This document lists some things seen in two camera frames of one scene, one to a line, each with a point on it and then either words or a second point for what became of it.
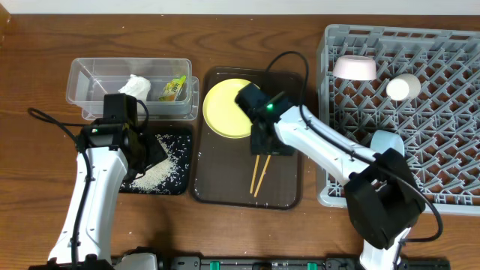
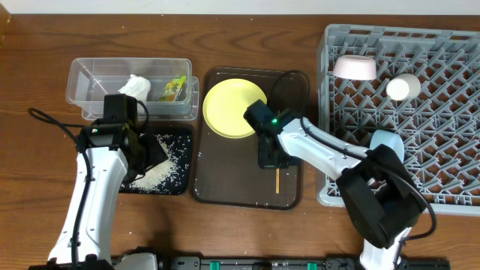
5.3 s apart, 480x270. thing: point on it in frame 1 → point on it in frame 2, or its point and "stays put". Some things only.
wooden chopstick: [254, 172] → [277, 181]
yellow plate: [222, 113] stays put
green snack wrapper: [172, 88] stays put
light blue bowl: [382, 140] stays put
